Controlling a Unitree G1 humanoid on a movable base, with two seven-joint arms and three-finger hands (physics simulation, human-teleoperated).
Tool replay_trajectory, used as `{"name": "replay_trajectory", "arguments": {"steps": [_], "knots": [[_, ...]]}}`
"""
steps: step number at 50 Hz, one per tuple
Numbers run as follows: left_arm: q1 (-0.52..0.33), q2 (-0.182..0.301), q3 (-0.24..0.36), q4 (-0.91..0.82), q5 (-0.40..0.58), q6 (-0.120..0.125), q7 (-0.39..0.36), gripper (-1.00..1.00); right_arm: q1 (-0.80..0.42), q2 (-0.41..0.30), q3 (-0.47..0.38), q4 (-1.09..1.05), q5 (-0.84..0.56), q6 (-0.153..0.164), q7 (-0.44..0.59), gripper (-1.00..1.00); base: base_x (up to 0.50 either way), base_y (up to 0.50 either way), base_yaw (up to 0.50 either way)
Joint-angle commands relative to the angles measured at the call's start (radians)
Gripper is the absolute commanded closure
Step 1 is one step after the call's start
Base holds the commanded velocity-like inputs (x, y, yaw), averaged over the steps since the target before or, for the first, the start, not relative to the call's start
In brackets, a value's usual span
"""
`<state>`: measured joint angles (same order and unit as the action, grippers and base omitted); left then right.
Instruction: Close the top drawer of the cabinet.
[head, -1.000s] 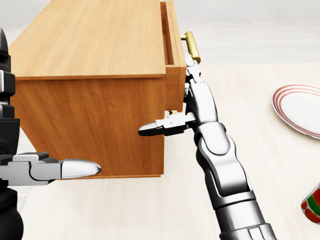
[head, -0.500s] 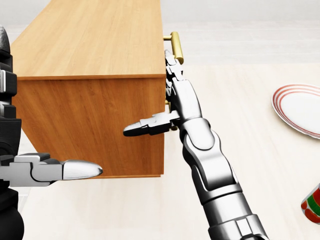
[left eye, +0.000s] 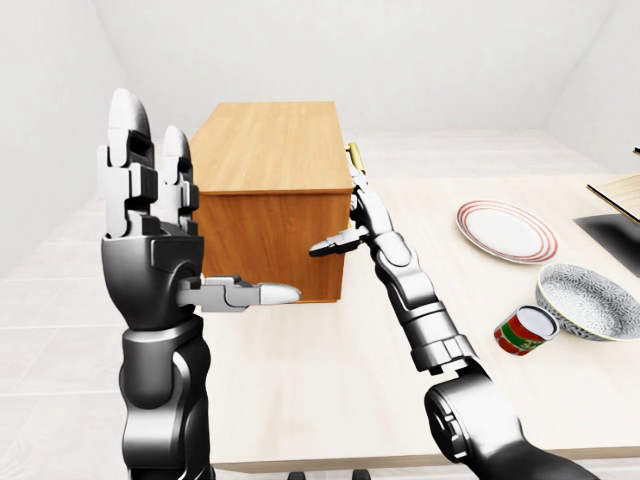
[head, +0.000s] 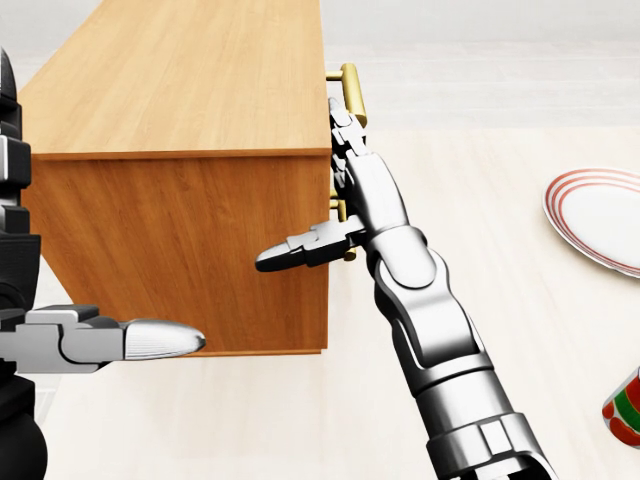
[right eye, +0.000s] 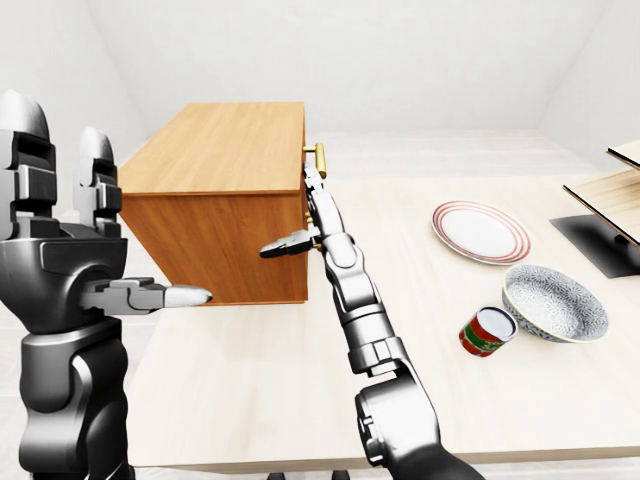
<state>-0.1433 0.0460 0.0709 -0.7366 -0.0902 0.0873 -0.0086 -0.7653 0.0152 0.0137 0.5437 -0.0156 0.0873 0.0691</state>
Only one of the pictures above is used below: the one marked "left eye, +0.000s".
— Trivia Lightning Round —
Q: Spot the white plate with red rings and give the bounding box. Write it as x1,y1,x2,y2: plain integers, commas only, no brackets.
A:
455,199,559,263

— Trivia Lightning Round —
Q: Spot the wooden cabinet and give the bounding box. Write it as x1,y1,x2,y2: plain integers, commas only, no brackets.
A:
188,101,355,305

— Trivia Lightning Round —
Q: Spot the red green tin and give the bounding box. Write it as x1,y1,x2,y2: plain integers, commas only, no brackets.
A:
493,305,560,358

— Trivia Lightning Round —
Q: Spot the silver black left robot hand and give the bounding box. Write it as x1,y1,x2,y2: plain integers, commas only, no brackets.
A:
96,88,303,332

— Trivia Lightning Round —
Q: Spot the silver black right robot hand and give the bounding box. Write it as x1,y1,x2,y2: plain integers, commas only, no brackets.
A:
308,162,401,259

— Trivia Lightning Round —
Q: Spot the pale wooden board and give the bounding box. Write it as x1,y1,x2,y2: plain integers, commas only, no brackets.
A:
586,172,640,224

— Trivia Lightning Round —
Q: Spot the brass drawer handle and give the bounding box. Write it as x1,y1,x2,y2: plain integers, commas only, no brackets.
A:
347,141,369,176

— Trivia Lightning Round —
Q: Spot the black white patterned bowl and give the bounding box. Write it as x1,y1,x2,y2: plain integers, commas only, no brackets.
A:
536,263,640,344

